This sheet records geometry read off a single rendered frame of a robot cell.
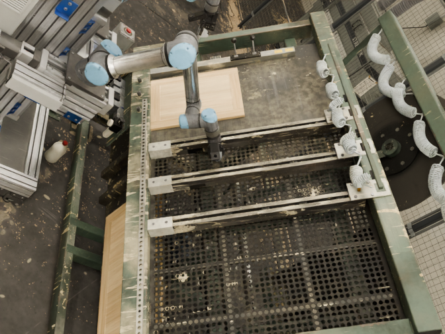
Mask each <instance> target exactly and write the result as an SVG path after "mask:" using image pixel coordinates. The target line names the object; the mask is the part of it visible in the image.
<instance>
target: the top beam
mask: <svg viewBox="0 0 445 334"><path fill-rule="evenodd" d="M310 22H311V31H312V34H313V37H314V40H315V43H316V46H317V49H318V51H319V55H320V57H321V60H323V58H324V55H325V54H326V57H325V59H324V61H325V62H326V63H327V68H328V69H329V71H330V73H329V74H334V79H333V83H335V84H336V85H337V89H338V91H339V97H341V98H343V95H345V93H344V90H343V87H342V84H341V82H340V78H339V76H338V73H337V71H336V67H335V65H334V62H333V59H332V56H331V54H330V50H329V48H328V43H332V47H333V48H334V52H335V54H336V57H337V60H338V63H339V65H340V69H341V70H342V74H343V76H344V79H345V82H346V85H347V87H348V91H349V92H350V96H351V98H352V101H353V104H354V105H358V106H359V108H360V105H359V103H358V100H357V98H356V94H355V93H354V89H353V87H352V84H351V82H350V78H349V77H348V73H347V71H346V68H345V65H344V63H343V60H342V57H341V55H340V52H339V49H338V47H337V44H336V41H335V39H334V36H333V33H332V31H331V28H330V25H329V23H328V20H327V17H326V15H325V12H324V11H319V12H314V13H310ZM360 111H361V114H362V110H361V109H360ZM362 117H363V118H362V119H359V120H360V123H361V126H362V128H363V131H364V134H365V136H366V138H367V139H371V141H372V138H371V135H370V132H369V130H368V127H367V125H366V121H365V119H364V116H363V114H362ZM346 124H348V125H351V127H352V129H351V132H352V131H353V133H356V132H355V129H357V127H356V124H355V121H354V120H349V121H346ZM372 144H373V147H374V149H375V146H374V143H373V141H372ZM361 156H362V158H361V160H360V163H359V165H358V166H360V167H362V170H363V174H364V173H368V175H370V170H371V166H370V163H369V161H368V158H367V155H361ZM361 156H353V157H354V161H355V164H356V165H357V163H358V160H359V159H360V157H361ZM372 156H373V159H374V162H375V165H376V167H377V171H378V172H379V176H380V178H385V179H386V181H387V178H386V175H385V172H384V170H383V167H382V165H381V162H380V159H379V156H378V154H377V151H376V149H375V154H372ZM387 185H388V186H389V183H388V181H387ZM389 190H390V192H391V188H390V187H389ZM367 200H368V203H369V206H370V209H371V213H372V215H373V219H374V221H375V225H376V227H377V231H378V233H379V237H380V239H381V243H382V246H383V249H384V252H385V255H386V258H387V261H388V264H389V267H390V270H391V273H392V276H393V279H394V282H395V285H396V288H397V291H398V294H399V297H400V300H401V303H402V306H403V309H404V312H405V315H406V318H407V319H408V318H409V319H410V320H411V323H412V326H413V329H414V332H415V334H441V332H442V325H441V323H440V320H439V318H438V314H437V312H436V309H435V307H434V304H433V302H432V298H431V297H430V293H429V291H428V288H427V285H426V282H425V280H424V277H423V275H422V272H421V269H420V266H419V264H418V261H417V258H416V256H415V253H414V250H413V248H412V245H411V242H410V240H409V236H408V234H407V231H406V229H405V226H404V224H403V220H402V219H401V215H400V213H399V210H398V208H397V204H396V203H395V199H394V197H393V194H392V192H391V195H387V196H381V197H372V198H367Z"/></svg>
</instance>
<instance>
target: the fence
mask: <svg viewBox="0 0 445 334"><path fill-rule="evenodd" d="M288 48H293V50H292V51H288V52H286V51H285V49H286V48H280V49H275V50H282V52H280V53H275V52H274V50H268V51H263V52H260V53H261V56H260V57H255V58H247V59H243V60H235V61H230V57H225V58H217V59H212V60H205V61H200V62H197V69H198V71H203V70H211V69H215V68H223V67H228V66H236V65H241V64H249V63H253V62H261V61H266V60H274V59H279V58H286V57H292V56H295V49H294V46H292V47H288ZM182 73H183V70H178V69H177V68H174V67H172V68H170V67H168V66H167V67H163V68H154V69H150V75H151V78H160V77H165V76H173V75H178V74H182Z"/></svg>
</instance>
